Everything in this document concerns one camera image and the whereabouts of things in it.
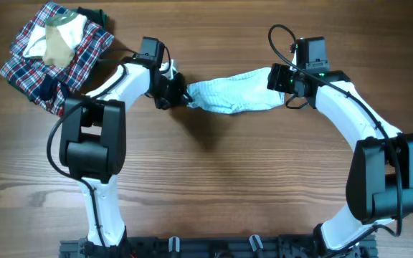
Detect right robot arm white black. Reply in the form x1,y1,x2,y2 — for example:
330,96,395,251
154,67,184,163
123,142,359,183
267,37,413,256

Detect red blue plaid shirt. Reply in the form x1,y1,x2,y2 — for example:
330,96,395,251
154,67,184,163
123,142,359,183
0,1,114,116

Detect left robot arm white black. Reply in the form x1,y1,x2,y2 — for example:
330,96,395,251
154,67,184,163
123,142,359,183
48,37,191,250

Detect dark green folded garment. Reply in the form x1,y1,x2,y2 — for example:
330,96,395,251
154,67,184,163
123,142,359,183
73,6,108,28

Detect tan sock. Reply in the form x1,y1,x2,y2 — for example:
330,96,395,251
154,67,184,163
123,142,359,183
42,26,74,69

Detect navy blue sock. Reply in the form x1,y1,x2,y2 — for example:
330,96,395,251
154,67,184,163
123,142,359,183
39,75,70,101

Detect light blue striped shorts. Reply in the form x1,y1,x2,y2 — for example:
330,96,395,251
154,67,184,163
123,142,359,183
187,67,285,115

